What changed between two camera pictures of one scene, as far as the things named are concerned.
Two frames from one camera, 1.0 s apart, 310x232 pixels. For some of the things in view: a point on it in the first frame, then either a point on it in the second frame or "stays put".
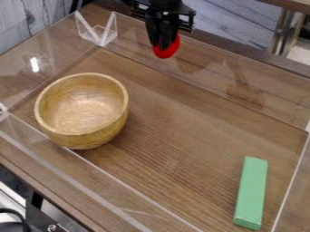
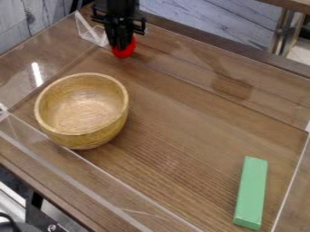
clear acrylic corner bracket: (98, 34) stays put
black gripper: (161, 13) → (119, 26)
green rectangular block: (252, 193) stays put
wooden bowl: (82, 110) stays put
